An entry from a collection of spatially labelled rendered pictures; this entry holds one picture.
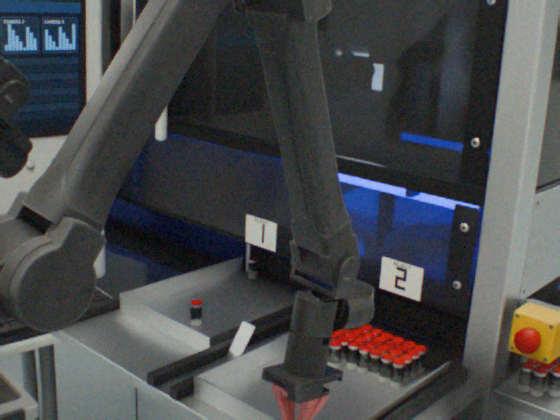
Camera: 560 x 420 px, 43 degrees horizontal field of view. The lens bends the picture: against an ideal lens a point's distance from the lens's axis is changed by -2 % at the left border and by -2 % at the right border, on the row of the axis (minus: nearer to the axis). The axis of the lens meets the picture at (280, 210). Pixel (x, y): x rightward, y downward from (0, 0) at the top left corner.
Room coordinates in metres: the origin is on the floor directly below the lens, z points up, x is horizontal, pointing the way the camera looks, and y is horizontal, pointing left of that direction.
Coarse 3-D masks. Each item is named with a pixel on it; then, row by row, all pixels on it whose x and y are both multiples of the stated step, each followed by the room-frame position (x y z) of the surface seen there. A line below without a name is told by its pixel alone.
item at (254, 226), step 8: (248, 216) 1.43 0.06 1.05; (248, 224) 1.43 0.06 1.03; (256, 224) 1.41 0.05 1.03; (272, 224) 1.38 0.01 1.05; (248, 232) 1.42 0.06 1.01; (256, 232) 1.41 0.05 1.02; (272, 232) 1.38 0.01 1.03; (248, 240) 1.42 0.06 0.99; (256, 240) 1.41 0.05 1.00; (264, 240) 1.39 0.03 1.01; (272, 240) 1.38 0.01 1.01; (272, 248) 1.38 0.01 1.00
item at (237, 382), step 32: (256, 352) 1.09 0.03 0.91; (224, 384) 1.02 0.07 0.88; (256, 384) 1.03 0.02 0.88; (352, 384) 1.04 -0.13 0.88; (384, 384) 1.05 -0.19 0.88; (416, 384) 0.99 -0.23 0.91; (256, 416) 0.90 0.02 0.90; (320, 416) 0.94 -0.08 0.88; (352, 416) 0.95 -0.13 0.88; (384, 416) 0.93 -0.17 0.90
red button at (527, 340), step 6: (522, 330) 1.00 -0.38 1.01; (528, 330) 0.99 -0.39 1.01; (534, 330) 1.00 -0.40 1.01; (516, 336) 1.00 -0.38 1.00; (522, 336) 0.99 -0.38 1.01; (528, 336) 0.99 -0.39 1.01; (534, 336) 0.99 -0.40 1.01; (516, 342) 1.00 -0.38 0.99; (522, 342) 0.99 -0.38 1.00; (528, 342) 0.98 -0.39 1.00; (534, 342) 0.98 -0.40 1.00; (540, 342) 0.99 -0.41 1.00; (516, 348) 1.00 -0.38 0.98; (522, 348) 0.99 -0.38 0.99; (528, 348) 0.98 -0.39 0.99; (534, 348) 0.98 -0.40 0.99
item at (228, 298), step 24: (216, 264) 1.48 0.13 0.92; (240, 264) 1.54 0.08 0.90; (144, 288) 1.33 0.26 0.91; (168, 288) 1.38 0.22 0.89; (192, 288) 1.42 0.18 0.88; (216, 288) 1.43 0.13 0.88; (240, 288) 1.43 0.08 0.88; (264, 288) 1.44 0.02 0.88; (288, 288) 1.45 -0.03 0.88; (144, 312) 1.24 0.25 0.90; (168, 312) 1.29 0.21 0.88; (216, 312) 1.30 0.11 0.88; (240, 312) 1.31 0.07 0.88; (264, 312) 1.31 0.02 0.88; (288, 312) 1.28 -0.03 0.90; (192, 336) 1.15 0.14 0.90; (216, 336) 1.13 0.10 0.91
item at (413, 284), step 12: (384, 264) 1.20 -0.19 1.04; (396, 264) 1.19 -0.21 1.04; (408, 264) 1.17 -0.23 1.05; (384, 276) 1.20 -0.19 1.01; (408, 276) 1.17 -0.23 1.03; (420, 276) 1.15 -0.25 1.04; (384, 288) 1.20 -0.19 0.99; (396, 288) 1.18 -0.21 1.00; (408, 288) 1.17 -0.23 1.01; (420, 288) 1.15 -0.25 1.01
